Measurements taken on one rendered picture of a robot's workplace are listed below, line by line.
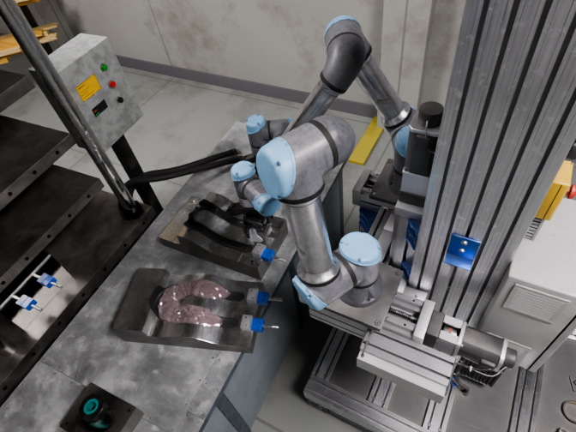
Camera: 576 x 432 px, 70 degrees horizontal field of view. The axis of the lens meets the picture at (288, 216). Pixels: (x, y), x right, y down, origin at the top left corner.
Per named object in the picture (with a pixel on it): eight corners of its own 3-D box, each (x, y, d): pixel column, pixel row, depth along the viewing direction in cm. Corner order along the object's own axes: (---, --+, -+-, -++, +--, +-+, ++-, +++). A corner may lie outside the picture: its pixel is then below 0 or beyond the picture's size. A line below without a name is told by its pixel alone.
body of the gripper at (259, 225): (264, 235, 144) (258, 213, 135) (243, 228, 147) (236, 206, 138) (273, 219, 148) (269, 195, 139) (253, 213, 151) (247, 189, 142)
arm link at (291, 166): (359, 294, 118) (335, 130, 82) (317, 324, 114) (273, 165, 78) (333, 270, 127) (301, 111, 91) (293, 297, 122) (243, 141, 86)
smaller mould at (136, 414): (144, 413, 138) (136, 407, 133) (115, 459, 130) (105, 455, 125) (100, 388, 145) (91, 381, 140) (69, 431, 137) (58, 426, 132)
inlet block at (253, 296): (285, 297, 157) (283, 290, 153) (282, 309, 154) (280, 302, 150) (251, 295, 159) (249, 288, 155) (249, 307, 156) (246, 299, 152)
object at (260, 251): (288, 260, 163) (286, 252, 159) (283, 270, 161) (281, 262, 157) (260, 250, 168) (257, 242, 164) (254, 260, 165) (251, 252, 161)
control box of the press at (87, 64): (207, 244, 284) (112, 37, 172) (182, 279, 268) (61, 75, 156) (181, 236, 292) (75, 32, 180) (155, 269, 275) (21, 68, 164)
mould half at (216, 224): (288, 232, 180) (285, 212, 170) (261, 280, 166) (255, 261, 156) (195, 203, 198) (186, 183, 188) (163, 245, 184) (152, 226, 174)
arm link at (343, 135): (357, 89, 88) (297, 158, 135) (315, 111, 85) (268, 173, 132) (386, 135, 88) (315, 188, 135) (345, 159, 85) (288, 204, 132)
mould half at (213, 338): (265, 289, 163) (261, 274, 155) (253, 353, 147) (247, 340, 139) (148, 281, 172) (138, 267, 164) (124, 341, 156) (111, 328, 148)
